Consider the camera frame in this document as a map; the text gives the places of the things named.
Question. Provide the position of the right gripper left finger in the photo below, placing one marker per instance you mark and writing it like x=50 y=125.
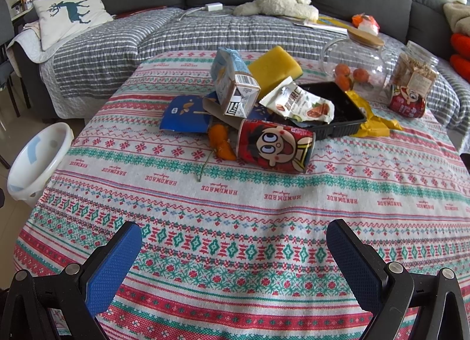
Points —
x=64 y=306

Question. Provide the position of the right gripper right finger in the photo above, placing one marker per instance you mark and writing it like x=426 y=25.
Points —
x=388 y=290

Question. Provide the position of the yellow snack wrapper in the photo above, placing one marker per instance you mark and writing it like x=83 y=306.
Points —
x=374 y=126

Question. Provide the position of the black plastic tray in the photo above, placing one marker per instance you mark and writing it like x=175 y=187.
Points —
x=347 y=116

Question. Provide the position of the red cartoon drink can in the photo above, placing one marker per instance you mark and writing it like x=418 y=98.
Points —
x=275 y=146

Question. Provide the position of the orange peel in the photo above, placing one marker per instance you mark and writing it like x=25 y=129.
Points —
x=218 y=135

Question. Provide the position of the blue almond snack box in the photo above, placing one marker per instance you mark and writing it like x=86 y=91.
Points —
x=186 y=114

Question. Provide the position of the white snack wrapper bag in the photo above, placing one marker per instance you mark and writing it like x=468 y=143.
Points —
x=290 y=101

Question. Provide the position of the light blue milk carton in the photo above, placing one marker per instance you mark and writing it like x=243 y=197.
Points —
x=236 y=88

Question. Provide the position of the yellow green sponge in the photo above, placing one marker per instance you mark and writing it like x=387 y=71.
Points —
x=272 y=68

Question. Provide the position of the white trash bin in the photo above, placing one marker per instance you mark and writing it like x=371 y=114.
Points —
x=37 y=161

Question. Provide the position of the patterned knit tablecloth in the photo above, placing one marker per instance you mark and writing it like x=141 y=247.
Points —
x=231 y=250

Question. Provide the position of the grey striped quilt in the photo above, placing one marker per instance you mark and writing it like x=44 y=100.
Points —
x=88 y=68

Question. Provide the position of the tangerine in jar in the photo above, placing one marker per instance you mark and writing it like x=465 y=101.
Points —
x=344 y=82
x=342 y=69
x=361 y=75

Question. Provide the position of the glass jar with wooden lid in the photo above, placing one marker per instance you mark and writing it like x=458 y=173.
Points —
x=357 y=49

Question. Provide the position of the red cushion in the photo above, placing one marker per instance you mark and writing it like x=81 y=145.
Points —
x=460 y=60

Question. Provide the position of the orange white snack bag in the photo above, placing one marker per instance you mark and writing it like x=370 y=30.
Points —
x=366 y=23

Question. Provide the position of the white deer print pillow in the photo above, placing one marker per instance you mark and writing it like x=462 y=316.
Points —
x=59 y=19

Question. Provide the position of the beige blanket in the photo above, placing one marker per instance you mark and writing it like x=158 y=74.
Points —
x=458 y=16

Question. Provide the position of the white plush toy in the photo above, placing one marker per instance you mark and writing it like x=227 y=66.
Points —
x=299 y=9

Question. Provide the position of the white power adapter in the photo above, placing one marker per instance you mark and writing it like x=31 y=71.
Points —
x=211 y=7

